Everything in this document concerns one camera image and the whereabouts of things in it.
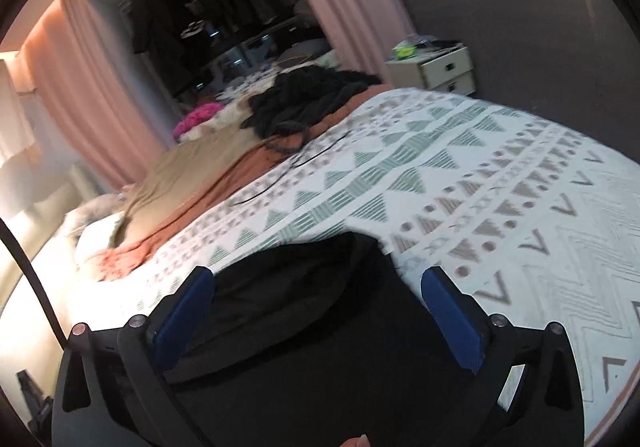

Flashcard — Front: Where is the white pillow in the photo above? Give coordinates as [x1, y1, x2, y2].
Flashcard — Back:
[75, 207, 133, 270]

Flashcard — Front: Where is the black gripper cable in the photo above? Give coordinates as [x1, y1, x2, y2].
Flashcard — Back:
[0, 217, 68, 353]

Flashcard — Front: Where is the tan and orange duvet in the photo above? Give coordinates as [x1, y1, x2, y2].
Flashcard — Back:
[95, 84, 396, 283]

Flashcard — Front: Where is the white sheer curtain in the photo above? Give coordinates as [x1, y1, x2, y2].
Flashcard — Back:
[0, 62, 38, 168]

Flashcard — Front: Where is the black T-shirt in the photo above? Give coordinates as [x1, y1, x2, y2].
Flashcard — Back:
[160, 232, 501, 447]

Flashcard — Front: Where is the dark grey cushion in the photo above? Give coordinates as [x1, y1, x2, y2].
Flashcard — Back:
[274, 42, 328, 70]

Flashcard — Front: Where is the pile of dark clothes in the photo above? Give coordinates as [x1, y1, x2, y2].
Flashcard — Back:
[240, 66, 383, 138]

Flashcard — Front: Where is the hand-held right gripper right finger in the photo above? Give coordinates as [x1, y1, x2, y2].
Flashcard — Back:
[421, 266, 586, 447]

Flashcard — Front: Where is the white nightstand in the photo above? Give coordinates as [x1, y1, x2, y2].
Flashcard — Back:
[385, 40, 478, 98]

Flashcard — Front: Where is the rack of hanging dark clothes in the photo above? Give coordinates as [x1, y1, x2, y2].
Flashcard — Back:
[127, 0, 321, 93]

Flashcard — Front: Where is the thin black cable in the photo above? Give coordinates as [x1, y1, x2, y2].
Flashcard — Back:
[235, 127, 351, 203]

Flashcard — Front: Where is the beige bed headboard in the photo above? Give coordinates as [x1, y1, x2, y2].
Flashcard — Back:
[0, 162, 101, 328]

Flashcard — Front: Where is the pink fluffy item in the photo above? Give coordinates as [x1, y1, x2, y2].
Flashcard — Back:
[172, 102, 223, 140]

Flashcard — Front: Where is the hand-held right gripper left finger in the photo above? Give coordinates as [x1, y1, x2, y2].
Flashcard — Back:
[50, 266, 215, 447]

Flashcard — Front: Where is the white patterned blanket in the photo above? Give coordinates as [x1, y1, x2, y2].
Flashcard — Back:
[65, 87, 640, 447]

